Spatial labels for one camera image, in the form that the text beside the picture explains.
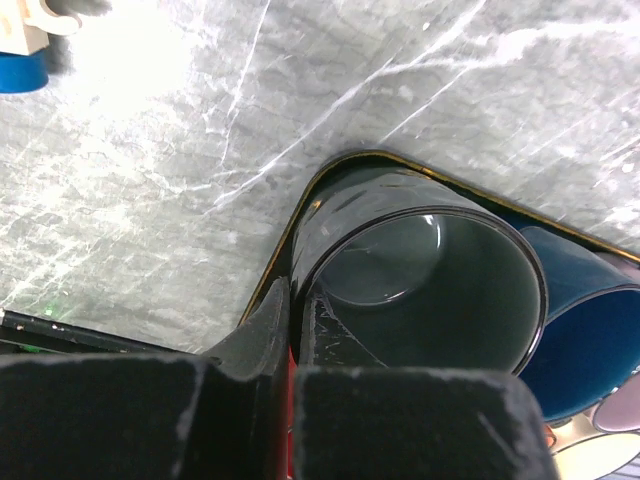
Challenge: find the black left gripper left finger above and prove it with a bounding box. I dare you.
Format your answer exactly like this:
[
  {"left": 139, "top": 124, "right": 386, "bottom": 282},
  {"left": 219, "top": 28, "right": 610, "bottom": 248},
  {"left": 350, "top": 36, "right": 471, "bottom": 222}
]
[{"left": 1, "top": 278, "right": 290, "bottom": 479}]

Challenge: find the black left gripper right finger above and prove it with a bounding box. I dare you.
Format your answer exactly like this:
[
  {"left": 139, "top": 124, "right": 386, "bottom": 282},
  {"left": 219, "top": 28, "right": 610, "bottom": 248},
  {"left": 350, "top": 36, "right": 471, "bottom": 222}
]
[{"left": 292, "top": 294, "right": 558, "bottom": 479}]

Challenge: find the dark green cup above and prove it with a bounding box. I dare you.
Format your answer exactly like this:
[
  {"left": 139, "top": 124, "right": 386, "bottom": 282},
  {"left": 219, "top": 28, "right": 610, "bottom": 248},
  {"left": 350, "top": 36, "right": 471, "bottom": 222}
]
[{"left": 291, "top": 166, "right": 548, "bottom": 374}]

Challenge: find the red cup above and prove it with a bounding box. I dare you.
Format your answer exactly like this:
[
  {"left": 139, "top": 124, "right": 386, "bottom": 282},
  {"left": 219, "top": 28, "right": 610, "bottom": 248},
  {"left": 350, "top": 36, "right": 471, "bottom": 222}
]
[{"left": 287, "top": 351, "right": 296, "bottom": 480}]

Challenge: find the cream cup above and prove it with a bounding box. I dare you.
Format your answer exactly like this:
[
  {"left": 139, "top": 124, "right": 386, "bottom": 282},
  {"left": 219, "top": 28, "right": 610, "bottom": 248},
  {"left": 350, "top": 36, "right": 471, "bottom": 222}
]
[{"left": 552, "top": 433, "right": 639, "bottom": 480}]

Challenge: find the dark blue cup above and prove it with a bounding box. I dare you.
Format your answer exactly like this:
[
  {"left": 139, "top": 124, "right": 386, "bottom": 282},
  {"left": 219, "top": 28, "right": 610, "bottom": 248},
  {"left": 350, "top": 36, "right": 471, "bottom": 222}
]
[{"left": 520, "top": 226, "right": 639, "bottom": 422}]

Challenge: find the lilac cup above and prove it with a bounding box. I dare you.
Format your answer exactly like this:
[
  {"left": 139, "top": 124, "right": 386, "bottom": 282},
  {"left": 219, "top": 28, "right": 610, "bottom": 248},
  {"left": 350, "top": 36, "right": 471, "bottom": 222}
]
[{"left": 591, "top": 253, "right": 639, "bottom": 433}]

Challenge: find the black tray gold rim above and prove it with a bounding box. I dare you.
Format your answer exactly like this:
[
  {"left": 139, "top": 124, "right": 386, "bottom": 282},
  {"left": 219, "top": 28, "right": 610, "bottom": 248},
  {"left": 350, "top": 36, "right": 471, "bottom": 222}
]
[{"left": 239, "top": 149, "right": 639, "bottom": 322}]

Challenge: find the colourful toy block figure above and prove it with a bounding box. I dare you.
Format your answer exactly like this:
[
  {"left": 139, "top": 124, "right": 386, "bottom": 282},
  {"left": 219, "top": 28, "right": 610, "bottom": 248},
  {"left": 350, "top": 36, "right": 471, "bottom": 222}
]
[{"left": 0, "top": 0, "right": 82, "bottom": 94}]

